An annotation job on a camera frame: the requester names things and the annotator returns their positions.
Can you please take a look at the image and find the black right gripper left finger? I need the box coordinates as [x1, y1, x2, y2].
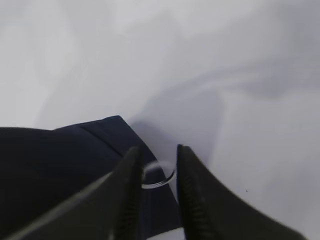
[7, 146, 143, 240]

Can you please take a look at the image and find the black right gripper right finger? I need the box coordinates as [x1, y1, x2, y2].
[176, 144, 305, 240]

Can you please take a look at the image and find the navy blue lunch bag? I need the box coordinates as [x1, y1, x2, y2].
[0, 114, 183, 240]

